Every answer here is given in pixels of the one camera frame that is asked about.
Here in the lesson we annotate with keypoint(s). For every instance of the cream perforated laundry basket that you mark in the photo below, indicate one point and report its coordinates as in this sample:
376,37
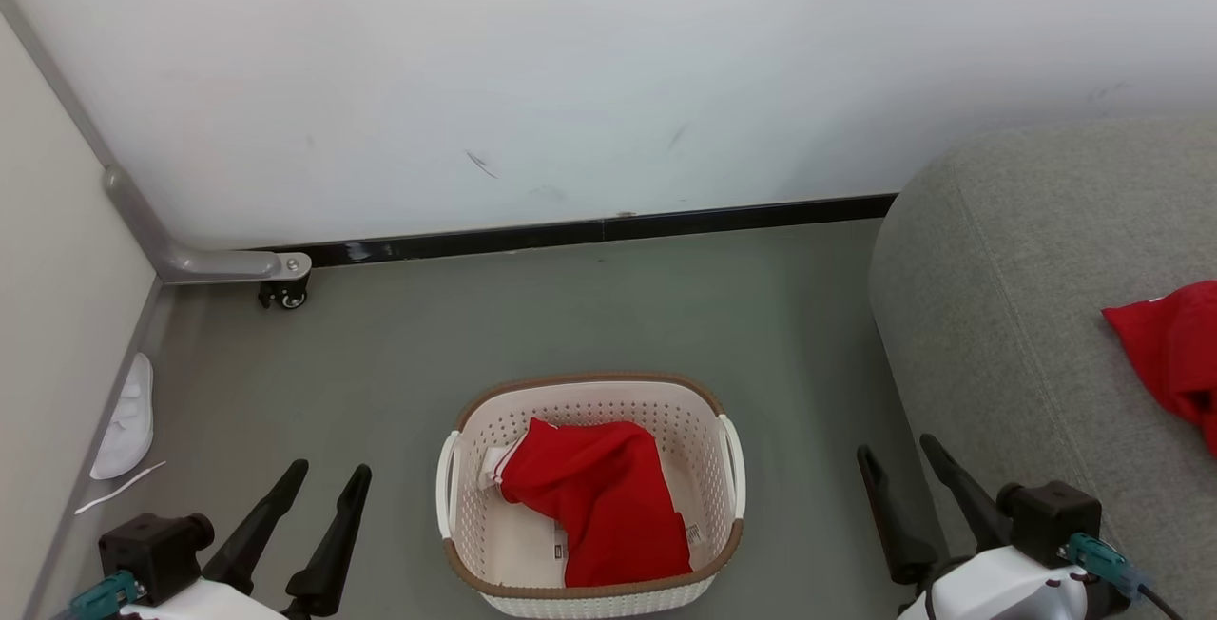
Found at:
694,449

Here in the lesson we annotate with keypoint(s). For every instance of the red garment with white trim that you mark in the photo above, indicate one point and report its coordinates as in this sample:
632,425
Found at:
608,496

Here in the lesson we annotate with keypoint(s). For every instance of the black caster wheel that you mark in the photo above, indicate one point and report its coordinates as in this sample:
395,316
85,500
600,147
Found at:
285,295

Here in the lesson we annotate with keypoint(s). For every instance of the black baseboard strip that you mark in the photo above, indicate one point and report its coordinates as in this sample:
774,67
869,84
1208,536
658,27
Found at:
666,223

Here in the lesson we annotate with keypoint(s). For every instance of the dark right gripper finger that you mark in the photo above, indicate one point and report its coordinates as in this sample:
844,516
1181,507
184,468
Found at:
898,530
975,506

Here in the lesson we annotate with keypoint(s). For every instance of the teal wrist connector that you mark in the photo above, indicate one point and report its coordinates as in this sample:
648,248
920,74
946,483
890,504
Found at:
1103,563
105,596

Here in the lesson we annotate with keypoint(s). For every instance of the grey metal leg with caster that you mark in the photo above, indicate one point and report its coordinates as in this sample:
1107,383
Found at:
219,265

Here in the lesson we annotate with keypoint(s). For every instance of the plain red garment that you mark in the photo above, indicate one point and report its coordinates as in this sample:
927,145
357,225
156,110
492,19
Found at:
1174,354

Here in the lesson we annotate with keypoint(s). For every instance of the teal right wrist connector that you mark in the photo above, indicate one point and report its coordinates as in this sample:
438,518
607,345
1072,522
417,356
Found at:
1103,563

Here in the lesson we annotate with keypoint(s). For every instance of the grey fabric sofa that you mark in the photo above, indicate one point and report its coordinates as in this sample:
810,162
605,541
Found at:
1027,297

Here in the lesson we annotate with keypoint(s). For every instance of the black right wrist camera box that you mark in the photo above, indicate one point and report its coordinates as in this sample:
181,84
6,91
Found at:
1051,515

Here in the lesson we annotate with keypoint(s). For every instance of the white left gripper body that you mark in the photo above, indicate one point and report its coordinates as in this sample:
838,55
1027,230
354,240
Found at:
200,604

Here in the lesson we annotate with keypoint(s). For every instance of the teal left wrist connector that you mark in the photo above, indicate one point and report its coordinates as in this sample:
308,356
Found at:
105,596

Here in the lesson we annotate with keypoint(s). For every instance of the thin white strip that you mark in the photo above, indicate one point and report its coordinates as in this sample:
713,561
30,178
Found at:
121,488

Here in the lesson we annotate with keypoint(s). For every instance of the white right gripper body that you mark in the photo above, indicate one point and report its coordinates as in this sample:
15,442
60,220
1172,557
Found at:
998,591

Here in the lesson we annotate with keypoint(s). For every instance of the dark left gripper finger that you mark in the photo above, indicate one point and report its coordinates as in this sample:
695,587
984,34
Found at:
252,534
333,553

